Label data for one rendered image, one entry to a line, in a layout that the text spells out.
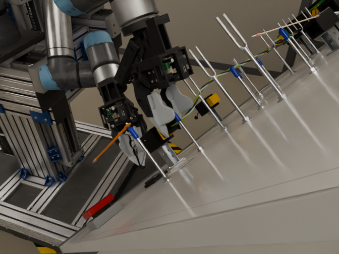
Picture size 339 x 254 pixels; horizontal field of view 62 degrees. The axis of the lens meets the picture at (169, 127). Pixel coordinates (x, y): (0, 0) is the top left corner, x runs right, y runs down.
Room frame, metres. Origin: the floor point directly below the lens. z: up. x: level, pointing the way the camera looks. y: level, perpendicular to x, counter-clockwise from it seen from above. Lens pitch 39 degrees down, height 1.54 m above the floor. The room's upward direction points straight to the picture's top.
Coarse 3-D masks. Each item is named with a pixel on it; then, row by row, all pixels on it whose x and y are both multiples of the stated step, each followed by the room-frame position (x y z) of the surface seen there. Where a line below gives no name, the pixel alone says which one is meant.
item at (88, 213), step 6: (108, 198) 0.30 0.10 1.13; (96, 204) 0.29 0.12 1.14; (102, 204) 0.29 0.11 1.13; (108, 204) 0.30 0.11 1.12; (90, 210) 0.28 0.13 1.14; (96, 210) 0.28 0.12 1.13; (102, 210) 0.29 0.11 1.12; (84, 216) 0.29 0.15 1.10; (90, 216) 0.27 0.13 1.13; (96, 216) 0.27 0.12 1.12
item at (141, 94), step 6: (138, 84) 0.44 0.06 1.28; (138, 90) 0.43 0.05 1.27; (144, 90) 0.43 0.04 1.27; (138, 96) 0.42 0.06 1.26; (144, 96) 0.43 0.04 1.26; (138, 102) 0.42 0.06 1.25; (144, 102) 0.42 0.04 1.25; (144, 108) 0.42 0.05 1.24; (150, 108) 0.42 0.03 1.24; (150, 114) 0.42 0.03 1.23
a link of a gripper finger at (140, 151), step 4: (136, 128) 0.53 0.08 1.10; (140, 128) 0.54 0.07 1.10; (136, 132) 0.52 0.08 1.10; (140, 132) 0.53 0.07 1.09; (132, 136) 0.52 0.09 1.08; (140, 136) 0.52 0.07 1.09; (136, 140) 0.48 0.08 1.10; (136, 144) 0.47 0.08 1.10; (136, 148) 0.50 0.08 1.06; (140, 148) 0.48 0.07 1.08; (140, 152) 0.49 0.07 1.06; (140, 156) 0.48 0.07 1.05; (140, 160) 0.47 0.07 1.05; (140, 164) 0.47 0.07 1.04
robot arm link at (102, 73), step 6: (102, 66) 0.63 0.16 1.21; (108, 66) 0.64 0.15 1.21; (114, 66) 0.64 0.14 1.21; (96, 72) 0.63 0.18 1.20; (102, 72) 0.62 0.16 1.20; (108, 72) 0.62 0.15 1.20; (114, 72) 0.62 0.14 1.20; (96, 78) 0.62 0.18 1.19; (102, 78) 0.61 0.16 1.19; (96, 84) 0.61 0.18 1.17
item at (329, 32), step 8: (328, 8) 0.53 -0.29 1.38; (320, 16) 0.51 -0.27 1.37; (328, 16) 0.52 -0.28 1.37; (336, 16) 0.52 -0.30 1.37; (312, 24) 0.53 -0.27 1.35; (320, 24) 0.50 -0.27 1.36; (328, 24) 0.50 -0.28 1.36; (312, 32) 0.52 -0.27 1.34; (320, 32) 0.50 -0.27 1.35; (328, 32) 0.50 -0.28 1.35; (336, 32) 0.50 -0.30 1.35; (328, 40) 0.51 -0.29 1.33; (336, 40) 0.49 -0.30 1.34; (336, 48) 0.48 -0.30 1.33
